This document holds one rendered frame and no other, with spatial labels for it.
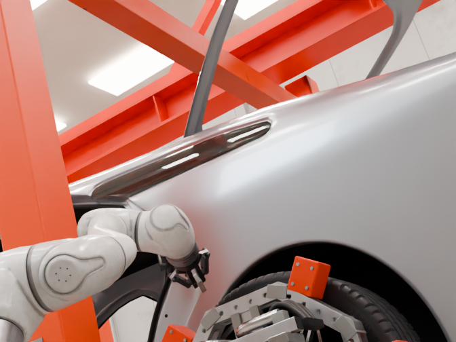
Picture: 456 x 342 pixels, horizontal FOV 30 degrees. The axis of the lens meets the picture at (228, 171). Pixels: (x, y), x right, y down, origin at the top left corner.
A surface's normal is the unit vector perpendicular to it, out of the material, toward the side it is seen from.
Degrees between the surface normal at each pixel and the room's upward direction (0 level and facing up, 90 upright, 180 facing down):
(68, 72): 180
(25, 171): 90
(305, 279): 90
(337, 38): 180
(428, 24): 90
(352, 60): 90
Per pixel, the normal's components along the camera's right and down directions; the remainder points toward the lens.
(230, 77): 0.25, 0.89
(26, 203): -0.51, -0.21
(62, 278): -0.07, 0.00
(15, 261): -0.21, -0.65
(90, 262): 0.78, -0.32
